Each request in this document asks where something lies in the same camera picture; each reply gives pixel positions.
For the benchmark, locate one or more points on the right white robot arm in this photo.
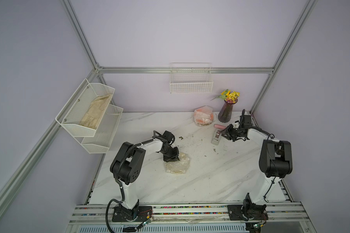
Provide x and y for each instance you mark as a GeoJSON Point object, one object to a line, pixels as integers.
{"type": "Point", "coordinates": [275, 162]}

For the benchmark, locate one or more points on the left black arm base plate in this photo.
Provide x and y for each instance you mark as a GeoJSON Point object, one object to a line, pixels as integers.
{"type": "Point", "coordinates": [137, 214]}

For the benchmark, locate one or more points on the lower white mesh shelf bin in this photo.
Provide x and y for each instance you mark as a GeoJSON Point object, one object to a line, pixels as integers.
{"type": "Point", "coordinates": [106, 131]}

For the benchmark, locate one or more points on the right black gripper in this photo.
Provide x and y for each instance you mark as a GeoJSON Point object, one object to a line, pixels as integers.
{"type": "Point", "coordinates": [224, 134]}

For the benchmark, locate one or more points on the upper white mesh shelf bin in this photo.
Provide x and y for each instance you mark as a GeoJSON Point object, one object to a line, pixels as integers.
{"type": "Point", "coordinates": [82, 115]}

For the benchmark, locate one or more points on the beige cloth in bin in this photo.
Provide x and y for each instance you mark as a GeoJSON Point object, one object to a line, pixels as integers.
{"type": "Point", "coordinates": [95, 112]}

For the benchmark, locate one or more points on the white mesh shelf bin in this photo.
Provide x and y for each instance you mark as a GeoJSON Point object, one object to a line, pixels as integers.
{"type": "Point", "coordinates": [106, 131]}
{"type": "Point", "coordinates": [82, 115]}

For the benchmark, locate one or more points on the clear bubble wrap sheet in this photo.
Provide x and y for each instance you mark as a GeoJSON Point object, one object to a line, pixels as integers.
{"type": "Point", "coordinates": [203, 116]}
{"type": "Point", "coordinates": [179, 166]}

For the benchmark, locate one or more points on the yellow artificial flowers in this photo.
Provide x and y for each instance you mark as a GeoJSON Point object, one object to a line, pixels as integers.
{"type": "Point", "coordinates": [228, 96]}

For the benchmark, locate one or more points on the white wire wall basket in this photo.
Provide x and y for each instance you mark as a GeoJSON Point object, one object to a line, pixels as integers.
{"type": "Point", "coordinates": [191, 78]}

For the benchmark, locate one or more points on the purple glass vase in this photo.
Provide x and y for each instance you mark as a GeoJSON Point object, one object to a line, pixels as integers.
{"type": "Point", "coordinates": [225, 113]}

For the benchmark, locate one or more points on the aluminium front rail frame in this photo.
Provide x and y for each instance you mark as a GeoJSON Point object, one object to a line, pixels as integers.
{"type": "Point", "coordinates": [194, 213]}

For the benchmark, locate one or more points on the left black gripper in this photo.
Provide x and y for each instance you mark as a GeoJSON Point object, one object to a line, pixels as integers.
{"type": "Point", "coordinates": [174, 157]}

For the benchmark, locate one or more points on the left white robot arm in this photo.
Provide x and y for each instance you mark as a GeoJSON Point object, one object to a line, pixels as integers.
{"type": "Point", "coordinates": [128, 163]}

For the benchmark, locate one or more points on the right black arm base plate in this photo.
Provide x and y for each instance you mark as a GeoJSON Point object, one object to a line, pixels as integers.
{"type": "Point", "coordinates": [252, 212]}

